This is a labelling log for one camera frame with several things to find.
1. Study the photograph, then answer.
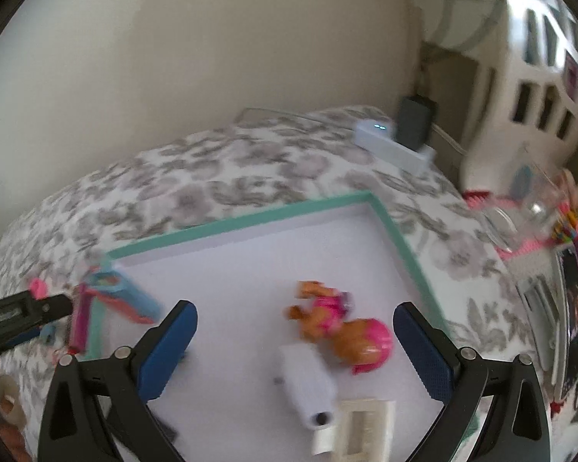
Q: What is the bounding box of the blue coral toy case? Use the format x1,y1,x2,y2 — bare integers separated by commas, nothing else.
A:
83,268,163,324

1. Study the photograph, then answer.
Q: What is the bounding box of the pink brown puppy toy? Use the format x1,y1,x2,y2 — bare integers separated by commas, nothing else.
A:
285,281,393,375

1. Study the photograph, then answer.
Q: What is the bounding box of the person's left hand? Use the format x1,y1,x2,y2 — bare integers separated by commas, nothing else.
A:
0,374,27,429

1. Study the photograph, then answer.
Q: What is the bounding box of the pink smart watch band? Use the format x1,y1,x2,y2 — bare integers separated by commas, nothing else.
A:
29,278,48,300

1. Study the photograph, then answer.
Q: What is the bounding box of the purple lip balm tube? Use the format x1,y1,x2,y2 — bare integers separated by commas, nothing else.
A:
69,284,92,355

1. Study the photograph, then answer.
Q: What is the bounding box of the black power adapter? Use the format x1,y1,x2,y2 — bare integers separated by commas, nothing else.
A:
152,414,178,443

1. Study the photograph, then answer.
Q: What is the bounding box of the teal rimmed white tray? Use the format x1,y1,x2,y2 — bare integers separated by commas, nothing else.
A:
104,192,446,461

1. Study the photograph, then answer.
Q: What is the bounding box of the white cylindrical bottle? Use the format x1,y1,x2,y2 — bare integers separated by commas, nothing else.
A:
279,343,337,431

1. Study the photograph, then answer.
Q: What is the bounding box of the floral grey white blanket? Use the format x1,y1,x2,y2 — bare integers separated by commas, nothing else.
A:
0,104,556,462

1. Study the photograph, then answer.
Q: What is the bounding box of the white power bank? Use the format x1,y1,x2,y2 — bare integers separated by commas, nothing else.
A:
353,119,436,176

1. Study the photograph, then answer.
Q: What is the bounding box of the white plastic chair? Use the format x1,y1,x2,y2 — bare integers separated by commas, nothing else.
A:
459,0,578,193

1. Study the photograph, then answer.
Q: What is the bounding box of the cream switch plate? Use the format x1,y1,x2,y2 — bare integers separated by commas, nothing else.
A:
331,398,396,462

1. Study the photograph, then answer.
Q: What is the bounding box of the dark wall adapter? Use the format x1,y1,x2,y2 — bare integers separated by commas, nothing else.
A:
396,95,437,151

